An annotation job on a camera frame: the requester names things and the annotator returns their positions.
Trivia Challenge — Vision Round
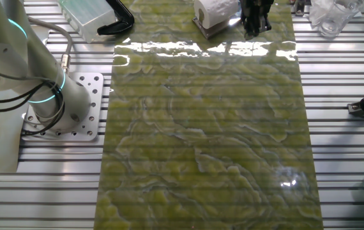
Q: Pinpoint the clear glass cup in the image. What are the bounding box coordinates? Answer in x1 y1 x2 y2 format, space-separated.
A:
317 0 364 40

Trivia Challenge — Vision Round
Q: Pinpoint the grey cable with connector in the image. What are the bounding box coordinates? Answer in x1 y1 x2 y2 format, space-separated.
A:
28 17 73 75

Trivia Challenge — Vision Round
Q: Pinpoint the small dark metal bracket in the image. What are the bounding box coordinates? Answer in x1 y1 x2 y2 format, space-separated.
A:
292 0 307 17

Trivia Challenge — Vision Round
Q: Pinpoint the crumpled clear plastic bag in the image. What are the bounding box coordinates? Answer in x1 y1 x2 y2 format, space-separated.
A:
308 0 339 28

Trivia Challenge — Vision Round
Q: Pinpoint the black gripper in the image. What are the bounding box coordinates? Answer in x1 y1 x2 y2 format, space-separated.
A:
241 0 275 41

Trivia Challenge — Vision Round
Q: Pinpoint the translucent plastic box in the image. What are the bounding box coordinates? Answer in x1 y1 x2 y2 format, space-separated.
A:
57 0 118 44

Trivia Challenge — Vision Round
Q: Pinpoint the green marble pattern mat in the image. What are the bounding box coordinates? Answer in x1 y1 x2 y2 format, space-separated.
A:
93 0 324 230

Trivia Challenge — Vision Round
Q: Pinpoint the black C-clamp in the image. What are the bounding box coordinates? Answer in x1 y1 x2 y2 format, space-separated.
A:
96 0 135 36

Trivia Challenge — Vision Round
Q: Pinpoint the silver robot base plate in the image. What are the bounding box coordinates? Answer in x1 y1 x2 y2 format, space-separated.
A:
20 72 105 142

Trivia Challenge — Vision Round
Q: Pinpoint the black base cable bundle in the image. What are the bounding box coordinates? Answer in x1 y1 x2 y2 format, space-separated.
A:
0 81 65 137

